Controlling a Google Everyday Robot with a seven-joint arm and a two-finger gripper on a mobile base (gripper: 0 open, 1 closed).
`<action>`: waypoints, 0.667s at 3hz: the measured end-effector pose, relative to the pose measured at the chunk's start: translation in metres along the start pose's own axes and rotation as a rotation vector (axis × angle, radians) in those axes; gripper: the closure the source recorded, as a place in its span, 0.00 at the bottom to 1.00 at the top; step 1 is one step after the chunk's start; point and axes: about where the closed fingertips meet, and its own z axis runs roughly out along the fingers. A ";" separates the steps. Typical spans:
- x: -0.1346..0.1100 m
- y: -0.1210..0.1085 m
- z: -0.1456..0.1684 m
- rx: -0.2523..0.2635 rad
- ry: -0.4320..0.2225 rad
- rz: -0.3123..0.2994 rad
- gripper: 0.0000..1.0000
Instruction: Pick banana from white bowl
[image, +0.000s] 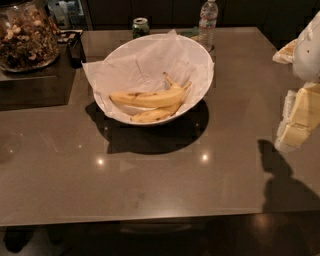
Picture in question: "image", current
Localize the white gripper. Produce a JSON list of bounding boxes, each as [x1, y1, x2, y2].
[[272, 11, 320, 152]]

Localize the upper yellow banana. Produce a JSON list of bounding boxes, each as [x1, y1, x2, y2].
[[109, 72, 192, 108]]

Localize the yellow banana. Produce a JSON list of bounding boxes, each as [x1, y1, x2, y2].
[[109, 72, 192, 108], [130, 81, 193, 124]]

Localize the white bowl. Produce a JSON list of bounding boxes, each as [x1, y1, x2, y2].
[[84, 31, 214, 126]]

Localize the lower yellow banana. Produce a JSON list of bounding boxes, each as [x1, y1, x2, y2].
[[130, 81, 193, 124]]

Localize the clear plastic water bottle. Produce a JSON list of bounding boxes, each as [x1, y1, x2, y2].
[[198, 0, 218, 52]]

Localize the white paper liner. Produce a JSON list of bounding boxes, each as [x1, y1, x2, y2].
[[83, 30, 214, 125]]

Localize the green drink can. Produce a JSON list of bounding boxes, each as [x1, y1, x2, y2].
[[132, 17, 150, 39]]

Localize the small dark items behind jar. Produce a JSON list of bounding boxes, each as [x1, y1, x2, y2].
[[57, 30, 83, 43]]

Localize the dark box stand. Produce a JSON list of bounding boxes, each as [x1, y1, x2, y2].
[[0, 42, 86, 111]]

